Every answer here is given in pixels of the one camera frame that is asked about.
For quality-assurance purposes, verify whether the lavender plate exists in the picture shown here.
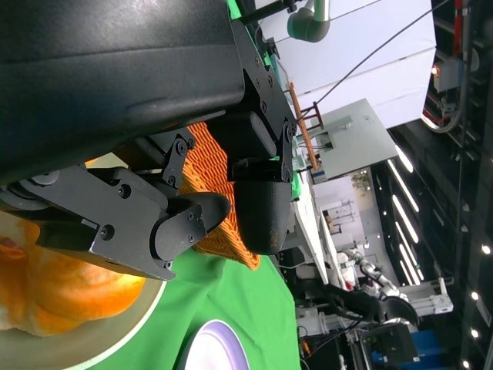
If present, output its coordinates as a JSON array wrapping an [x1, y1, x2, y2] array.
[[183, 319, 248, 370]]

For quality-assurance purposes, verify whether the pale grey-green bowl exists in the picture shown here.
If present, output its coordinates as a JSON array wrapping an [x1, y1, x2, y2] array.
[[0, 152, 167, 370]]

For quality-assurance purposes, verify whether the orange wicker basket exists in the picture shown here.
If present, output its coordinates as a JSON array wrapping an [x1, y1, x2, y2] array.
[[177, 122, 261, 271]]

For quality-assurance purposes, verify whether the grey panel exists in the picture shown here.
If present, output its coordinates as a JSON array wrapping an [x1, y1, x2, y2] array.
[[310, 98, 400, 182]]

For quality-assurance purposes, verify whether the round orange bun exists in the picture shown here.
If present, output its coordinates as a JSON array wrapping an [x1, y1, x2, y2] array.
[[0, 219, 146, 337]]

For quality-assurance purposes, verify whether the white table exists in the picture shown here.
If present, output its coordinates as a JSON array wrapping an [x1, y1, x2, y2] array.
[[292, 169, 347, 286]]

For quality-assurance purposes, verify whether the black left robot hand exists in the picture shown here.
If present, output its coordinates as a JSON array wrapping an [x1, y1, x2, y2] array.
[[0, 0, 298, 281]]

